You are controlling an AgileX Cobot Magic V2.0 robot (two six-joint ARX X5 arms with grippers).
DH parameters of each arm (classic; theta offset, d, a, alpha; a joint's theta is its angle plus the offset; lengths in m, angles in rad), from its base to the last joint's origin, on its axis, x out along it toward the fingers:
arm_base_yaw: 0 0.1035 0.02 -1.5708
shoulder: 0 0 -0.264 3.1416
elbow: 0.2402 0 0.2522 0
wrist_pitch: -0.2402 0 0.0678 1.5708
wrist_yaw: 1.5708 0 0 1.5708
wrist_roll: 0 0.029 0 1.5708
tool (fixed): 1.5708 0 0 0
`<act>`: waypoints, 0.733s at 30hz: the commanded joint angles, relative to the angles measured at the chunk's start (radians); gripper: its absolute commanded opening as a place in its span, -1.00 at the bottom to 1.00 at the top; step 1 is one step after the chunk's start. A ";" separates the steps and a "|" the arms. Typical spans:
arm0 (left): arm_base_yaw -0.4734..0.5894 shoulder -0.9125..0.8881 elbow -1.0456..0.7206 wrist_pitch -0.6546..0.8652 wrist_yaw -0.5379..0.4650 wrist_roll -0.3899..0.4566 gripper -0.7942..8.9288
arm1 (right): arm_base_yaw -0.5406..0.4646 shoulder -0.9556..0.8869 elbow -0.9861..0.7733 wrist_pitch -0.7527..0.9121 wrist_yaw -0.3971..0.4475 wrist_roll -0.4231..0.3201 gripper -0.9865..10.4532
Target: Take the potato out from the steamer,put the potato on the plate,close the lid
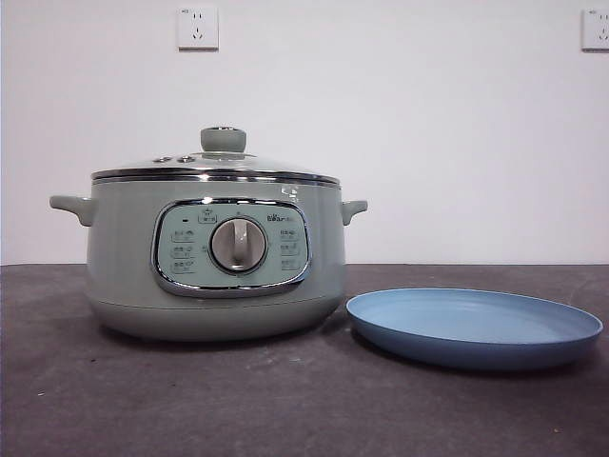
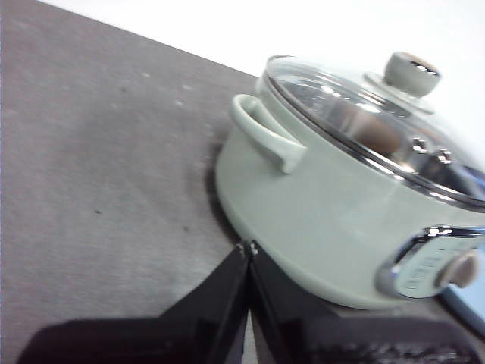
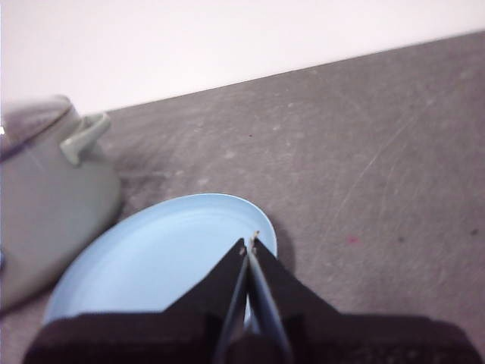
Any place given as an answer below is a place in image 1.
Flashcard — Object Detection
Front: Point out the glass lid with green knob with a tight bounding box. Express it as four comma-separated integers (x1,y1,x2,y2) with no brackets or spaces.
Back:
91,126,340,185

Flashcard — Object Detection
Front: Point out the pale green electric steamer pot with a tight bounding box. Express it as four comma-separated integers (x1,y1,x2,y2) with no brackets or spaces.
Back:
49,178,368,343

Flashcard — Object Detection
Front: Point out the blue round plate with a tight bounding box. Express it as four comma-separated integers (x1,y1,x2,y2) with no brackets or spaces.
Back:
345,287,604,372

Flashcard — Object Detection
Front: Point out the white wall socket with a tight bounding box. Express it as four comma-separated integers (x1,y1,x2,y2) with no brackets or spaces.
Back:
178,6,221,52
580,8,609,52

